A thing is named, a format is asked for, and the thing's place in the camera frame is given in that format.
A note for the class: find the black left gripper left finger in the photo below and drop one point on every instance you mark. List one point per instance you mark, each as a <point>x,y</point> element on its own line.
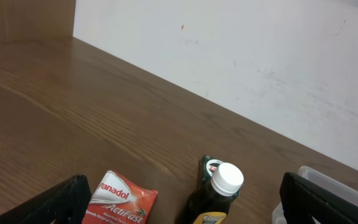
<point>64,203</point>

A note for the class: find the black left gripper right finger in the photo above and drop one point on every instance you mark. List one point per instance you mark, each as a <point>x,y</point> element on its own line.
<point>304,202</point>

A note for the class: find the red Panadol ActiFast packet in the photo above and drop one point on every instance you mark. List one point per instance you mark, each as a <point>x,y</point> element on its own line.
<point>119,201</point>

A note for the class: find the green Zam-Buk ointment box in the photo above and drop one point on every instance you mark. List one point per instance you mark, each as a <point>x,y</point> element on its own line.
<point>204,169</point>

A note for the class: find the clear plastic container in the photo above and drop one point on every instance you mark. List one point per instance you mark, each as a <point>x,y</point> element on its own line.
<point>324,181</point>

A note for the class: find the dark syrup bottle white cap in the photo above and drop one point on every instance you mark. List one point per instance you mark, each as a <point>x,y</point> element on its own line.
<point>210,203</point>

